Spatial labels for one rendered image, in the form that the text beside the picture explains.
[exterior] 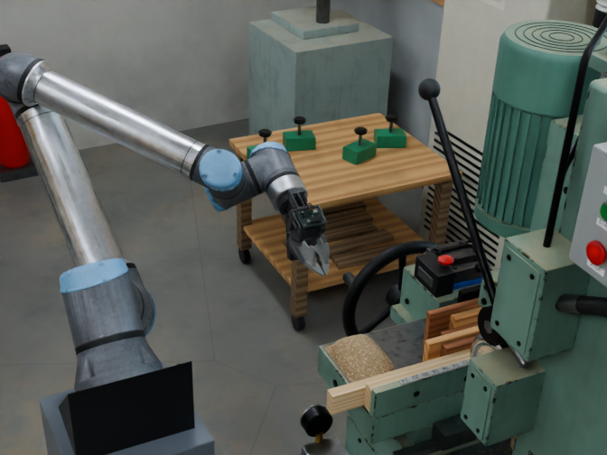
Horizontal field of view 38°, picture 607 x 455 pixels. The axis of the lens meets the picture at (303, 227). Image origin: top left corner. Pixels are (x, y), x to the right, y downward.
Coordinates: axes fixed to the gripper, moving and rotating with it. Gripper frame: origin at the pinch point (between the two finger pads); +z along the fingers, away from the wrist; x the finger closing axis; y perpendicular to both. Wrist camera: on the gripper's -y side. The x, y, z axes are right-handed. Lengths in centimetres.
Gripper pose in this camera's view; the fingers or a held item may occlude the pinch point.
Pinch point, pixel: (322, 273)
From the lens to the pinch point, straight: 198.3
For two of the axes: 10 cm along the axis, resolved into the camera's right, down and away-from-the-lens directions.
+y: 1.8, -6.3, -7.5
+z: 3.7, 7.5, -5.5
